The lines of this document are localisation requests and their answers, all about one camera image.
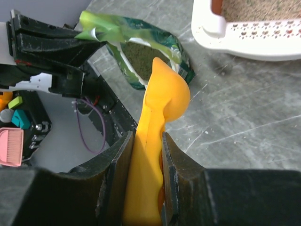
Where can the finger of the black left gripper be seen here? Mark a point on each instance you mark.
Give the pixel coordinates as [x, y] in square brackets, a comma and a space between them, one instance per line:
[53, 54]
[25, 25]

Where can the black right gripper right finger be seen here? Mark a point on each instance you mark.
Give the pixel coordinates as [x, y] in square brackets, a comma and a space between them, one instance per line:
[198, 196]

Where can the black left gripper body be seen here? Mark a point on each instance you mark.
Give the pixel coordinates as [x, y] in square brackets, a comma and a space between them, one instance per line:
[7, 40]

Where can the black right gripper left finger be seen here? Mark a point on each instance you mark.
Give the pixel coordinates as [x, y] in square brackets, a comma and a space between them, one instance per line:
[91, 194]

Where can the green litter bag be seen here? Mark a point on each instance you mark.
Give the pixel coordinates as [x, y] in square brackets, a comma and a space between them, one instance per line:
[134, 43]

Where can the yellow plastic litter scoop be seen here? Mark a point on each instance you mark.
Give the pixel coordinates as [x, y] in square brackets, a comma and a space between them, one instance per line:
[166, 99]

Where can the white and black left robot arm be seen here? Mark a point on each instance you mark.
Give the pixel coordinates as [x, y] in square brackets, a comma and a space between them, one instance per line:
[67, 82]

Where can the grey cat litter pile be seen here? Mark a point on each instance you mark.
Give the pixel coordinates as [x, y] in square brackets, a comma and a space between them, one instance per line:
[260, 10]

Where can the white and orange litter box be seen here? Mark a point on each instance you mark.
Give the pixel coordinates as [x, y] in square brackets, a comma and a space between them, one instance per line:
[276, 40]

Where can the lime green block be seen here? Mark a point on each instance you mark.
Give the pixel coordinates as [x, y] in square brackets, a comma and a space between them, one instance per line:
[15, 102]

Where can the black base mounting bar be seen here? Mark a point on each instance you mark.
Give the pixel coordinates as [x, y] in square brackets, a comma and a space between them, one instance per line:
[116, 118]

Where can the teal block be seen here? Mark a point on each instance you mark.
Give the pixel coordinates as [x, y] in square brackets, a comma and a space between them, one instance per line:
[20, 119]

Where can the pink dustpan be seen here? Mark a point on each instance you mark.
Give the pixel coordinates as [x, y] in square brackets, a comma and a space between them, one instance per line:
[11, 146]

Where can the orange handled tool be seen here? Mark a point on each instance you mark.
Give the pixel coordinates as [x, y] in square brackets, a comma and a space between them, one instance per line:
[5, 98]

